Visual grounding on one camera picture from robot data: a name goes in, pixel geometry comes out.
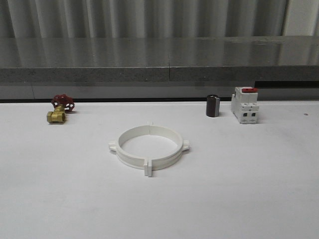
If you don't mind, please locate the white half-ring pipe clamp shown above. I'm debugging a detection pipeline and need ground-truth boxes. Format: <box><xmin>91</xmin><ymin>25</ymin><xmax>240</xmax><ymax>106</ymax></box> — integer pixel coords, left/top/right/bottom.
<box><xmin>144</xmin><ymin>125</ymin><xmax>190</xmax><ymax>177</ymax></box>

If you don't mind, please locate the dark brown cylindrical capacitor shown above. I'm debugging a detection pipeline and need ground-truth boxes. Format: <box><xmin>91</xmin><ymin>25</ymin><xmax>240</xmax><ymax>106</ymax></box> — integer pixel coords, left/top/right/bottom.
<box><xmin>206</xmin><ymin>95</ymin><xmax>220</xmax><ymax>118</ymax></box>

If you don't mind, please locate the brass valve red handwheel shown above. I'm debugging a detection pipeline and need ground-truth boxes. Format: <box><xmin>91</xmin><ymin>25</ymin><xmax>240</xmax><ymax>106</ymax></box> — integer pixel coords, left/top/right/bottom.
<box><xmin>47</xmin><ymin>94</ymin><xmax>75</xmax><ymax>123</ymax></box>

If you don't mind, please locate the grey stone counter ledge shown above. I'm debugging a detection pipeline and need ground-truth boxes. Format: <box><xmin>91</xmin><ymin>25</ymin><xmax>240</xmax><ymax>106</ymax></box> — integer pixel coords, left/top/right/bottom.
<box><xmin>0</xmin><ymin>36</ymin><xmax>319</xmax><ymax>86</ymax></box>

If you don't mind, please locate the white circuit breaker red switch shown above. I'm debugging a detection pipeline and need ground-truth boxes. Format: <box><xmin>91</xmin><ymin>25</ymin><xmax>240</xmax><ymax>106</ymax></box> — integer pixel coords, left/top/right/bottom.
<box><xmin>231</xmin><ymin>87</ymin><xmax>259</xmax><ymax>124</ymax></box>

